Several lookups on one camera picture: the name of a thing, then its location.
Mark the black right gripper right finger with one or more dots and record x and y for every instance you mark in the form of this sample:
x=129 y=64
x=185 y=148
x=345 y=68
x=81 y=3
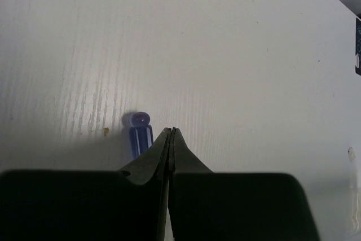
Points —
x=204 y=205

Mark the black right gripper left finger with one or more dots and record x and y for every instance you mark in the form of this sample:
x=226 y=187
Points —
x=125 y=204

